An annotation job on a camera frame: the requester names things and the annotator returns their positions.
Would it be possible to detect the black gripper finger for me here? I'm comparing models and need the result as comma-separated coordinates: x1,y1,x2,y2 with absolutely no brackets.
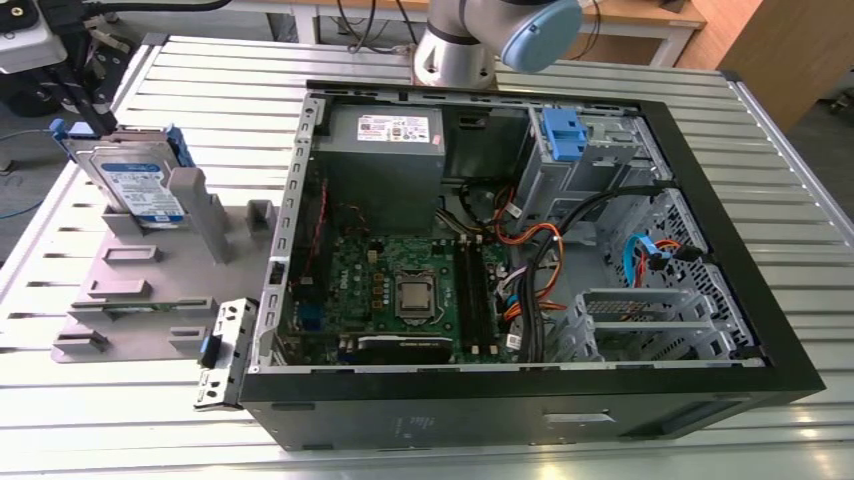
83,30,133,110
45,63,117,138

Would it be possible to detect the hard disk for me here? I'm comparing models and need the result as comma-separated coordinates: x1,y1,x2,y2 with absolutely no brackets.
49,118,196,231

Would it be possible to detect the silver disk bay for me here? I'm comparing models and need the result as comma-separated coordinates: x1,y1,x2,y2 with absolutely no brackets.
551,287,763,364

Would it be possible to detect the black bin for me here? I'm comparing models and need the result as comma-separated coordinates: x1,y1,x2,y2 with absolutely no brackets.
0,74,68,119

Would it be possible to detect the grey parts rack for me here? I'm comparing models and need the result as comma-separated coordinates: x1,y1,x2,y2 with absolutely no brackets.
49,167,279,361

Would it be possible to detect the silver power supply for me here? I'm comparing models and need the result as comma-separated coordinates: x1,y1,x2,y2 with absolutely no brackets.
312,103,448,236

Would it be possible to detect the silver expansion slot retainer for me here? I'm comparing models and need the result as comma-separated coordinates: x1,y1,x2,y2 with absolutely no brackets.
192,295,263,412

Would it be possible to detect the green motherboard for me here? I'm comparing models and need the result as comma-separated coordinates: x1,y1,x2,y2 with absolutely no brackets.
283,234,519,361

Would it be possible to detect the silver CPU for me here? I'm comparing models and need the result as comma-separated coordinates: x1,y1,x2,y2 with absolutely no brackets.
398,279,436,309

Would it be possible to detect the black CPU socket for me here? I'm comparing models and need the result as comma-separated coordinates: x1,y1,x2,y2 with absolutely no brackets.
390,269,447,326

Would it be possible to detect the black graphics card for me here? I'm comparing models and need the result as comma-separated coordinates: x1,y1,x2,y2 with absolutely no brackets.
338,333,455,365

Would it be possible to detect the black RAM slot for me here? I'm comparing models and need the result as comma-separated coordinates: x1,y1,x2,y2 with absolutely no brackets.
455,234,482,356
470,234,500,356

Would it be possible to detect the blue drive latch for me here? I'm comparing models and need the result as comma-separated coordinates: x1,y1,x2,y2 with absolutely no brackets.
540,107,590,162

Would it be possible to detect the silver optical drive cage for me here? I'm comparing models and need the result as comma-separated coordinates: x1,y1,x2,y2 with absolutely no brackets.
516,103,674,216

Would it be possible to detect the black PC case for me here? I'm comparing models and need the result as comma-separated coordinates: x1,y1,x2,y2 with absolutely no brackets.
236,78,829,451

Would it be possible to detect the wooden desk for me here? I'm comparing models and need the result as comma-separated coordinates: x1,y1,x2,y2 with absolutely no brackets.
572,0,709,69

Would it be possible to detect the wooden cabinet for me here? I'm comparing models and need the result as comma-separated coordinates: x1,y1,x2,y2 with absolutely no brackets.
717,0,854,132

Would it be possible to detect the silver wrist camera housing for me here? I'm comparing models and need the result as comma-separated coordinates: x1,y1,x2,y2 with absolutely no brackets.
0,0,69,75

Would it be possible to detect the white metal desk frame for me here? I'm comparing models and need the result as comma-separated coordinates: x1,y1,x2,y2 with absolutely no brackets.
265,0,435,47

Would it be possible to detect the red black twisted wire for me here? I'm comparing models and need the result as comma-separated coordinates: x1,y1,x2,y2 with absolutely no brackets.
299,178,332,287

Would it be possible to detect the yellow black power wire bundle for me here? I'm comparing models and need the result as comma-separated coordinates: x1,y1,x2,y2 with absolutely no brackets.
436,182,512,236

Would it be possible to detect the orange power wire bundle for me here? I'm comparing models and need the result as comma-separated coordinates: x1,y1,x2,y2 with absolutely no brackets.
496,222,568,324

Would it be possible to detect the thick black cable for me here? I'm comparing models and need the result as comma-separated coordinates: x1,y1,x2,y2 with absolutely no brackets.
519,183,676,362

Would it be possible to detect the blue data wire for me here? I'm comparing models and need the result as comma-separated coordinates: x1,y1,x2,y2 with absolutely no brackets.
626,234,668,290

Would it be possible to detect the orange data wire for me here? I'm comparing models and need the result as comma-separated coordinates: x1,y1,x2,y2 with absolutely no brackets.
639,238,710,289

